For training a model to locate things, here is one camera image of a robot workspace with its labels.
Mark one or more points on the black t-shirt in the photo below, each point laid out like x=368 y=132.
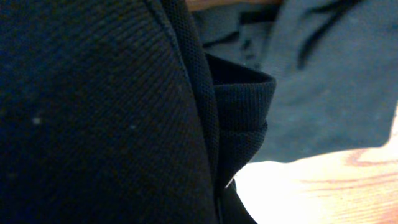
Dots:
x=112 y=112

